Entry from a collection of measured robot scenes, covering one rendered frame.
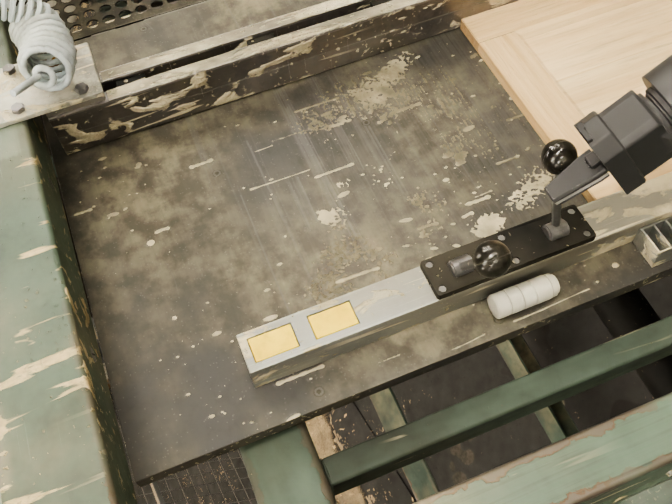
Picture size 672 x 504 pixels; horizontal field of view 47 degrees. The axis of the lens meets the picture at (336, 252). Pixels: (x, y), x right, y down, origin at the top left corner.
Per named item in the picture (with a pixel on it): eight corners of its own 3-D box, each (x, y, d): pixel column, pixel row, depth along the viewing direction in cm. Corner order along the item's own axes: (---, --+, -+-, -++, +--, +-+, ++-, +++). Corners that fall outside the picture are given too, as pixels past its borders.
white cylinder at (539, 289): (497, 324, 88) (559, 300, 89) (500, 312, 85) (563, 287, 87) (485, 303, 89) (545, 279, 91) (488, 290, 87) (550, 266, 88)
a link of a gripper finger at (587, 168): (542, 186, 82) (592, 149, 80) (558, 208, 80) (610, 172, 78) (537, 181, 80) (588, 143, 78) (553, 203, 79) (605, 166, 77)
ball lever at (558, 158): (579, 241, 88) (586, 145, 79) (549, 253, 87) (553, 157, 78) (560, 222, 91) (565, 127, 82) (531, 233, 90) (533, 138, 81)
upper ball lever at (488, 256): (479, 277, 88) (523, 269, 75) (448, 288, 87) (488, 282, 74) (467, 245, 88) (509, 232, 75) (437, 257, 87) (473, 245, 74)
